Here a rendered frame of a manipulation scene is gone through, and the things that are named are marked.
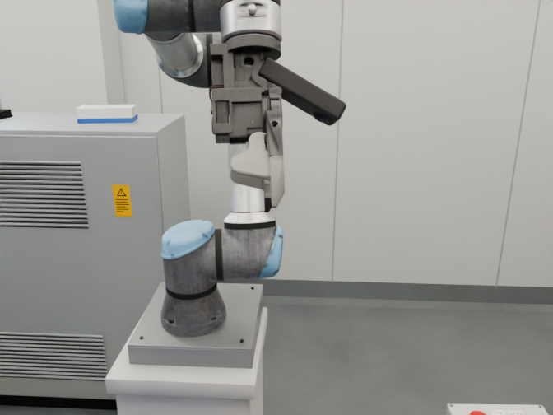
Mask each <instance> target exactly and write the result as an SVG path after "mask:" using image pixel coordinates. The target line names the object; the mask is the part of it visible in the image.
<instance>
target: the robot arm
mask: <svg viewBox="0 0 553 415"><path fill-rule="evenodd" d="M113 8H114V17H115V20H116V23H117V26H118V28H119V29H120V30H121V31H122V32H123V33H133V34H137V35H141V34H144V35H145V36H146V38H147V39H148V41H149V42H150V44H151V46H152V47H153V49H154V50H155V54H156V61H157V63H158V65H159V67H160V69H161V70H162V71H163V72H164V73H165V74H166V75H167V76H169V77H171V78H172V79H174V80H176V81H177V82H181V83H183V84H185V85H188V86H193V87H197V88H209V98H210V101H211V114H212V122H211V129H212V134H213V135H215V138H216V144H220V143H227V147H228V166H229V186H230V214H229V215H228V216H227V218H226V219H225V220H224V229H215V227H214V226H213V224H212V223H211V222H209V221H204V220H192V221H185V222H182V223H179V224H177V225H175V226H172V227H171V228H170V229H169V230H167V231H166V232H165V234H164V235H163V237H162V240H161V244H162V251H161V257H162V258H163V266H164V275H165V289H166V293H165V299H164V302H163V306H162V309H161V313H160V319H161V325H162V327H163V328H164V330H165V331H167V332H168V333H171V334H173V335H175V336H179V337H185V338H193V337H199V336H203V335H206V334H209V333H212V332H214V331H216V330H217V329H219V328H220V327H221V326H222V325H223V324H224V323H225V320H226V307H225V303H224V301H223V299H222V297H221V294H220V292H219V290H218V287H217V281H228V280H244V279H256V280H259V279H260V278H268V277H275V276H276V275H277V274H278V272H279V269H280V266H281V255H282V245H283V239H282V238H283V230H282V227H281V226H278V225H277V226H276V218H275V217H274V216H273V215H272V214H271V213H270V212H269V211H270V210H271V208H277V206H278V204H279V202H280V201H281V198H282V197H283V195H284V193H285V175H284V157H283V154H284V152H283V139H282V126H283V117H282V103H281V99H283V100H285V101H287V102H289V103H290V104H292V105H293V106H295V107H297V108H299V109H300V110H303V111H304V112H305V113H307V114H309V115H311V116H313V117H314V118H315V119H316V120H317V121H319V122H321V123H324V124H326V125H328V126H332V125H333V124H335V123H336V122H337V121H338V120H339V119H340V118H341V117H342V115H343V113H344V111H345V109H346V103H345V102H343V101H342V100H339V99H338V98H336V97H335V96H334V95H332V94H330V93H328V92H326V91H325V90H323V89H321V88H320V87H318V86H316V85H314V84H313V83H312V82H309V81H308V80H306V79H304V78H303V77H301V76H299V75H298V74H296V73H294V72H292V71H291V70H290V69H288V68H285V67H284V66H282V65H280V64H279V63H277V62H276V60H278V59H279V58H280V57H281V42H282V33H281V0H113ZM212 32H220V33H212Z"/></svg>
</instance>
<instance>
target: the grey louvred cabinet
mask: <svg viewBox="0 0 553 415"><path fill-rule="evenodd" d="M12 115H13V116H12V117H9V118H5V119H0V405H9V406H27V407H46V408H83V409H102V410H117V404H116V397H115V394H107V392H106V385H105V377H106V376H107V375H108V373H109V371H110V369H111V368H112V366H113V364H114V363H115V361H116V359H117V358H118V356H119V354H120V352H121V351H122V350H123V347H124V346H125V344H126V342H127V341H128V339H129V337H130V336H131V334H132V332H133V330H134V329H135V328H136V326H137V324H138V322H139V320H140V318H141V317H142V315H143V314H144V312H145V310H146V308H147V307H148V306H149V304H150V302H151V299H152V297H153V296H154V294H155V293H156V290H157V288H158V286H159V285H160V282H164V281H165V275H164V266H163V258H162V257H161V251H162V244H161V240H162V237H163V235H164V234H165V232H166V231H167V230H169V229H170V228H171V227H172V226H175V225H177V224H179V223H182V222H185V221H191V219H190V204H189V190H188V162H187V148H186V132H185V118H184V114H137V117H138V119H137V122H136V123H135V124H134V125H78V123H77V113H42V112H12Z"/></svg>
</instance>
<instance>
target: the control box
mask: <svg viewBox="0 0 553 415"><path fill-rule="evenodd" d="M472 411H481V412H483V413H485V414H486V415H514V414H515V415H519V414H521V412H522V415H523V414H524V413H525V415H548V413H547V412H546V410H545V409H544V408H543V406H542V405H508V404H447V408H446V415H470V413H471V412H472ZM491 411H494V412H495V411H497V412H498V413H497V412H495V413H494V412H491ZM499 412H500V413H501V412H502V414H500V413H499ZM513 412H514V413H513ZM506 413H507V414H506ZM511 413H512V414H511ZM517 413H518V414H517Z"/></svg>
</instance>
